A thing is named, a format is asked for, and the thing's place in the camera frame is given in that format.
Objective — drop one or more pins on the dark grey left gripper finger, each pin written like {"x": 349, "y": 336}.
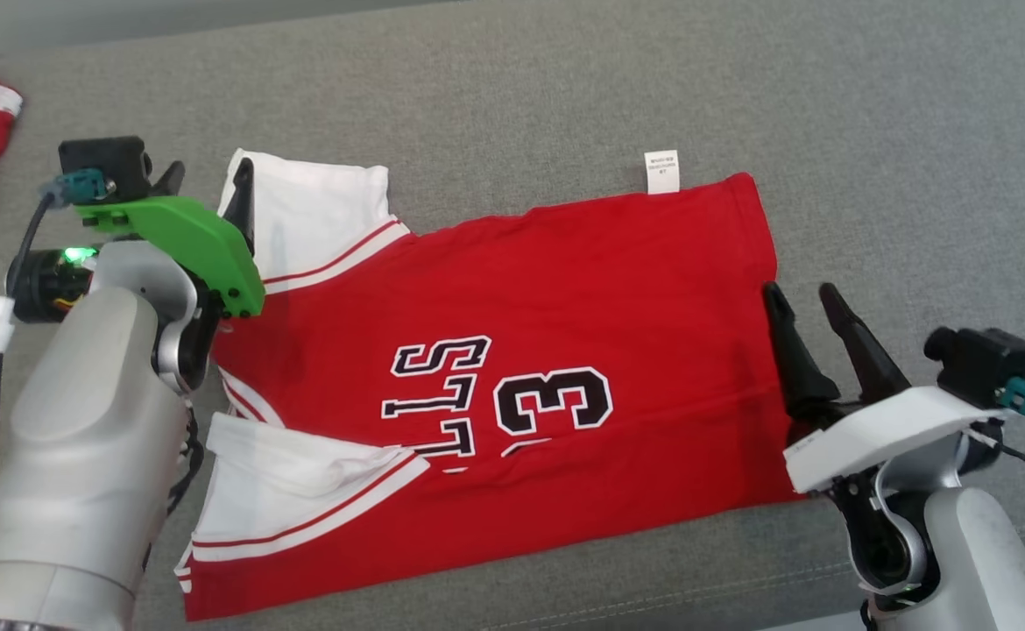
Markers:
{"x": 171, "y": 182}
{"x": 241, "y": 206}

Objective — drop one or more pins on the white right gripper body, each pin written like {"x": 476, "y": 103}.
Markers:
{"x": 889, "y": 429}

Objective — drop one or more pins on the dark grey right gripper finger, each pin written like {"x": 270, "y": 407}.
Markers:
{"x": 867, "y": 368}
{"x": 802, "y": 377}

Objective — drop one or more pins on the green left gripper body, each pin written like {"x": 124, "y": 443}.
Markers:
{"x": 188, "y": 232}

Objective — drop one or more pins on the red basketball jersey number 23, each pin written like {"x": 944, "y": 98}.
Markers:
{"x": 609, "y": 289}

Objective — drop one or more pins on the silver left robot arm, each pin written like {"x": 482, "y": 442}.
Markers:
{"x": 83, "y": 438}

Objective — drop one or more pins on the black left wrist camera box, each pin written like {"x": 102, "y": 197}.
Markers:
{"x": 101, "y": 166}

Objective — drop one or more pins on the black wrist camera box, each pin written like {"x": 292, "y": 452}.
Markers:
{"x": 101, "y": 166}
{"x": 986, "y": 359}

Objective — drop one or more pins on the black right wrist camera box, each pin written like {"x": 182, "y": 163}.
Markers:
{"x": 986, "y": 359}

